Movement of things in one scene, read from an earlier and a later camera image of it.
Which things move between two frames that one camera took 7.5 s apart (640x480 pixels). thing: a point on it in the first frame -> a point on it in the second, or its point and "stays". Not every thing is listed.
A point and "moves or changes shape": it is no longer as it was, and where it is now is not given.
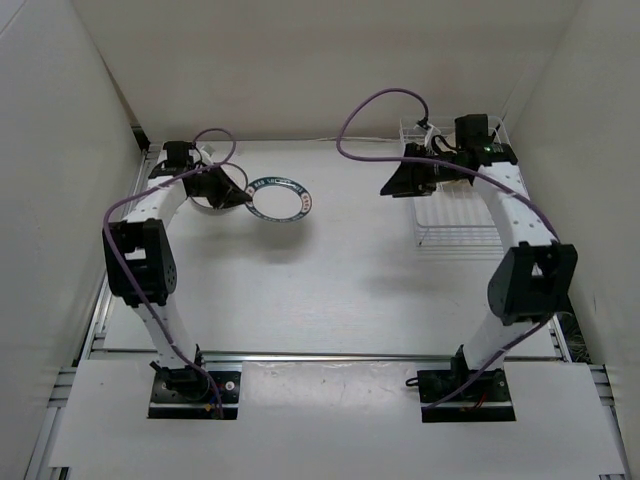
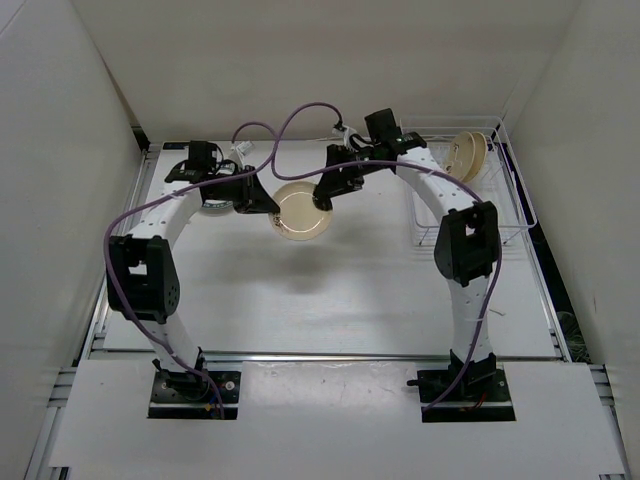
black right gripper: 409,180 -> 336,183
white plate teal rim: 279,199 moves or changes shape
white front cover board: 336,416 stays
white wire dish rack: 450,214 stays
